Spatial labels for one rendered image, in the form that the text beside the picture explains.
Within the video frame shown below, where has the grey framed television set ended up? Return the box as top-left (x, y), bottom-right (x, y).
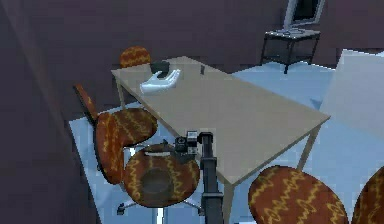
top-left (282, 0), bottom-right (327, 30)

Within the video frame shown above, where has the dark green bowl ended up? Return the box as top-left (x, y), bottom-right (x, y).
top-left (149, 60), bottom-right (172, 80)

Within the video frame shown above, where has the beige rectangular table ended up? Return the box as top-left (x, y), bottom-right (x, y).
top-left (110, 55), bottom-right (332, 224)

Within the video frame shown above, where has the white flat panel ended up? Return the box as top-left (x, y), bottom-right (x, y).
top-left (319, 48), bottom-right (384, 142)

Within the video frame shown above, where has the grey-brown round bowl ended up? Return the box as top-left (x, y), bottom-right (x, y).
top-left (141, 166), bottom-right (176, 196)

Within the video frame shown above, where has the orange patterned office chair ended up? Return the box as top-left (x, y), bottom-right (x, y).
top-left (73, 83), bottom-right (159, 148)
top-left (119, 45), bottom-right (152, 70)
top-left (247, 165), bottom-right (384, 224)
top-left (94, 128), bottom-right (206, 224)

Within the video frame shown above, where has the black television stand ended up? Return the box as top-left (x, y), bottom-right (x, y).
top-left (259, 28), bottom-right (322, 75)

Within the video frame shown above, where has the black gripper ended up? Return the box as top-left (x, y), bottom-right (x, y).
top-left (143, 135), bottom-right (190, 159)

